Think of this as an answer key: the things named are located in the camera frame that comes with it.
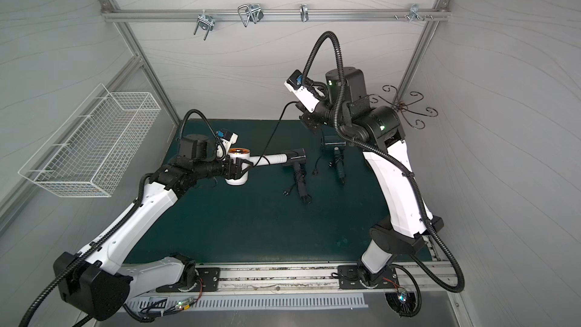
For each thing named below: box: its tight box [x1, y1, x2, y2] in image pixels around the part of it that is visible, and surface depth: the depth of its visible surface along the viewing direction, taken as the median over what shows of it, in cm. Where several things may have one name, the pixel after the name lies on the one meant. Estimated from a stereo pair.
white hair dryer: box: [224, 147, 289, 186], surface depth 75 cm
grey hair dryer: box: [282, 148, 312, 204], surface depth 95 cm
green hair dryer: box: [323, 134, 347, 186], surface depth 101 cm
